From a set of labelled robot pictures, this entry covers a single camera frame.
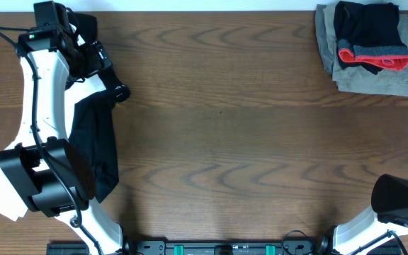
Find black leggings with red waistband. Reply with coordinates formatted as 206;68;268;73
333;1;408;74

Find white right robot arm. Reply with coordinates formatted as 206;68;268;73
329;174;408;254

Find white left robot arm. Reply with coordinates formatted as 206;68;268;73
0;1;130;254

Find black shirt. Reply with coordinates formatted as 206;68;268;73
64;12;131;203

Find olive khaki garment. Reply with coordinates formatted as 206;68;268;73
314;4;408;97

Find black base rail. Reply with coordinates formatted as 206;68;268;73
46;230;402;255

